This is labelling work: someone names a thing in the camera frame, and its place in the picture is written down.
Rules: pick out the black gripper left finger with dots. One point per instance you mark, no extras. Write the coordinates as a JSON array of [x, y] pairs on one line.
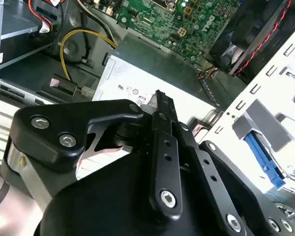
[[51, 147]]

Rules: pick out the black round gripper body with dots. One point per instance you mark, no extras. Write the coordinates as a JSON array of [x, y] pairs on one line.
[[100, 209]]

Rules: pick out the hard disk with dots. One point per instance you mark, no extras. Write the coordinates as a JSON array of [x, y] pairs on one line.
[[260, 152]]

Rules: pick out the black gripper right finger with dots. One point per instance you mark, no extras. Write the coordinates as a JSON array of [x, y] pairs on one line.
[[209, 169]]

